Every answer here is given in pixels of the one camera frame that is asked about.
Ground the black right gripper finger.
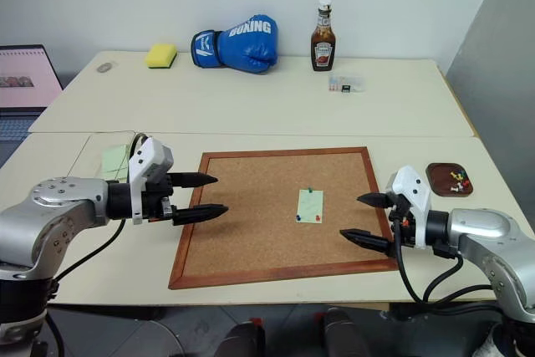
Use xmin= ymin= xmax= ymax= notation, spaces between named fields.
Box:
xmin=339 ymin=228 xmax=396 ymax=258
xmin=356 ymin=191 xmax=392 ymax=209

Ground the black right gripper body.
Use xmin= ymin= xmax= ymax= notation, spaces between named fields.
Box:
xmin=386 ymin=194 xmax=419 ymax=250

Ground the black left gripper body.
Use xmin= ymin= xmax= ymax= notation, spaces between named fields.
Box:
xmin=140 ymin=171 xmax=177 ymax=224

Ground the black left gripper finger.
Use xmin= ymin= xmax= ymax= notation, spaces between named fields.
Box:
xmin=171 ymin=203 xmax=230 ymax=227
xmin=167 ymin=171 xmax=220 ymax=190

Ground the green sticky note pad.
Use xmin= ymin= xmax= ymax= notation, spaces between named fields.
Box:
xmin=101 ymin=144 xmax=132 ymax=185

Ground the wood framed cork board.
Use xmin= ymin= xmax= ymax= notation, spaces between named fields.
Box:
xmin=168 ymin=146 xmax=399 ymax=290

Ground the pale green paper note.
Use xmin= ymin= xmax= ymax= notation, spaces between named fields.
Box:
xmin=296 ymin=188 xmax=325 ymax=224

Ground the brown tray of pushpins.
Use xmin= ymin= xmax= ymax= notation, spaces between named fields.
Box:
xmin=425 ymin=161 xmax=476 ymax=198

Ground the clear plastic sheet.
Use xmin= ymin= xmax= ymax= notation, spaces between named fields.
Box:
xmin=69 ymin=130 xmax=137 ymax=179

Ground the dark rounded shape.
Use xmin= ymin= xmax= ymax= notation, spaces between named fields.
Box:
xmin=318 ymin=308 xmax=374 ymax=357
xmin=216 ymin=318 xmax=267 ymax=357

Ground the clear plastic small parts box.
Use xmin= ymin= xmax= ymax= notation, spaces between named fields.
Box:
xmin=327 ymin=75 xmax=369 ymax=94

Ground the yellow green sponge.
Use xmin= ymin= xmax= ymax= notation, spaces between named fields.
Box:
xmin=145 ymin=43 xmax=178 ymax=70

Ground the blue boxing glove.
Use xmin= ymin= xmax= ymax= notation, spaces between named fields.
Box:
xmin=191 ymin=15 xmax=279 ymax=74

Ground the brown sauce bottle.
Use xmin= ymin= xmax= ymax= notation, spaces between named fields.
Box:
xmin=310 ymin=0 xmax=338 ymax=73

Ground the open laptop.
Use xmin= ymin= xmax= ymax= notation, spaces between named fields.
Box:
xmin=0 ymin=43 xmax=65 ymax=141

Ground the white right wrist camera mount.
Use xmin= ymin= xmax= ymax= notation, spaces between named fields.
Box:
xmin=384 ymin=165 xmax=432 ymax=249

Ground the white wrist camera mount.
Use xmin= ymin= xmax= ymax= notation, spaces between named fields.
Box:
xmin=384 ymin=165 xmax=432 ymax=249
xmin=127 ymin=137 xmax=175 ymax=226

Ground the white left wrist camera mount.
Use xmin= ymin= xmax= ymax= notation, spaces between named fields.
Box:
xmin=127 ymin=137 xmax=175 ymax=226

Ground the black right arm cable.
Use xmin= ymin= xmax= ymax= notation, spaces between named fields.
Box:
xmin=391 ymin=222 xmax=502 ymax=304

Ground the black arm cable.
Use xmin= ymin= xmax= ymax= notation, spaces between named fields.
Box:
xmin=391 ymin=222 xmax=502 ymax=304
xmin=45 ymin=132 xmax=150 ymax=303

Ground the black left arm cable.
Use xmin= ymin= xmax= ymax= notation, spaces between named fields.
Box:
xmin=45 ymin=132 xmax=150 ymax=303

